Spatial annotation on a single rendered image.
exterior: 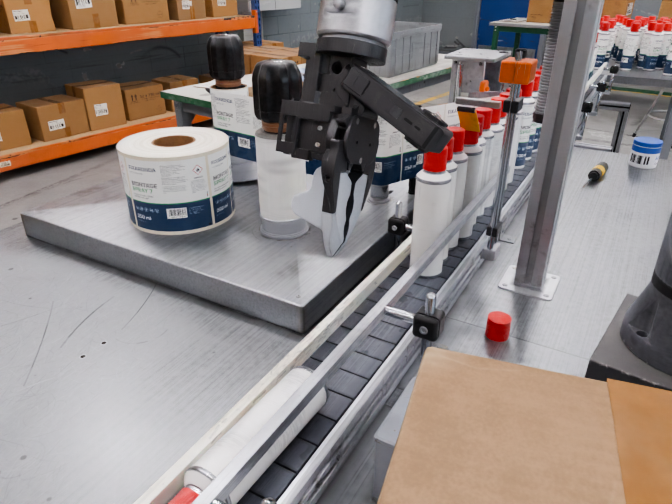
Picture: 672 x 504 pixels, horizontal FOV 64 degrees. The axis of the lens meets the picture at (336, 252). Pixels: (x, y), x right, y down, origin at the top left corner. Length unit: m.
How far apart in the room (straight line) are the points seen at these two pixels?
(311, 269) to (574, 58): 0.49
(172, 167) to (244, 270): 0.23
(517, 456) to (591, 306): 0.71
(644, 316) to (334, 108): 0.47
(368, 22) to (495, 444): 0.40
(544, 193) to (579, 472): 0.68
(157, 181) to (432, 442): 0.80
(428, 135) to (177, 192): 0.58
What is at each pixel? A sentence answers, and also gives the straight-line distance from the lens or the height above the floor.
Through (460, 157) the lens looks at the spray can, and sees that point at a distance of 0.89.
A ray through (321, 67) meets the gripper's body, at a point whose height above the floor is 1.22.
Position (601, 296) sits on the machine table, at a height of 0.83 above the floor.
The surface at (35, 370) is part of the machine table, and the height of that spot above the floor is 0.83.
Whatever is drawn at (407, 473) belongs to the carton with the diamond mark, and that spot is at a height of 1.12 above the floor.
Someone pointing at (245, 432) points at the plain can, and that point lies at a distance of 0.53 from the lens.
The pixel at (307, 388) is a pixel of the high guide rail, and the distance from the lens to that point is 0.52.
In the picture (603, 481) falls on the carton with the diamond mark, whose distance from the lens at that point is 0.27.
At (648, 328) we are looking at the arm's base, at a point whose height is 0.91.
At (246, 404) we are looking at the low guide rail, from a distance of 0.58.
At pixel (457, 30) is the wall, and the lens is 9.42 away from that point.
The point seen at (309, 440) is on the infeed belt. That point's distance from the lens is 0.59.
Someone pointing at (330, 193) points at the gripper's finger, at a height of 1.12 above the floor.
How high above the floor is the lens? 1.31
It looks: 28 degrees down
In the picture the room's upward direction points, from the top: straight up
